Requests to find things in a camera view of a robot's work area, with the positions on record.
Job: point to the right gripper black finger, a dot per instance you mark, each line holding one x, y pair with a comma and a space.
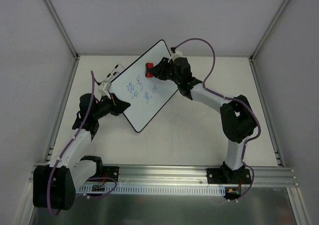
159, 75
162, 64

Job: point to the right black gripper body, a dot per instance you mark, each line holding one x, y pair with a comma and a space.
167, 69

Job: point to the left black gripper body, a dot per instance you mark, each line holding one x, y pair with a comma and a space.
113, 105

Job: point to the red and black eraser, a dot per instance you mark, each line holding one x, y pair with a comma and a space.
148, 72

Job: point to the white whiteboard with black rim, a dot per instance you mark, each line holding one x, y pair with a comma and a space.
147, 96

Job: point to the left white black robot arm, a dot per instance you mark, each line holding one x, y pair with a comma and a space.
55, 184

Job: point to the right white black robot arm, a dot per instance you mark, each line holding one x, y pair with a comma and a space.
237, 121

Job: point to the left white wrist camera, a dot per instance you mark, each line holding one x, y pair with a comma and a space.
104, 88

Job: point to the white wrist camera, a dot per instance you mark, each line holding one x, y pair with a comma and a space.
104, 88
175, 53

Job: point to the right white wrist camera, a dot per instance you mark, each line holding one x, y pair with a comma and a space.
175, 53

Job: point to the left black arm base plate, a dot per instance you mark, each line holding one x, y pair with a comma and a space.
110, 171

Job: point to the aluminium mounting rail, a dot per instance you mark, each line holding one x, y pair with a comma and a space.
164, 175

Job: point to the left aluminium frame post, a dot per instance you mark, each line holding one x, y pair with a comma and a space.
50, 7

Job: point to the aluminium frame post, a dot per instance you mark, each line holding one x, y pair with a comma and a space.
280, 10
50, 7

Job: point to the white slotted cable duct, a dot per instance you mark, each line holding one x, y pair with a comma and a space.
201, 190

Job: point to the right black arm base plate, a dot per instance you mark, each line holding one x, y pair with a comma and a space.
223, 176

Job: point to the right aluminium frame post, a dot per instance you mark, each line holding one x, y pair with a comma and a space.
280, 10

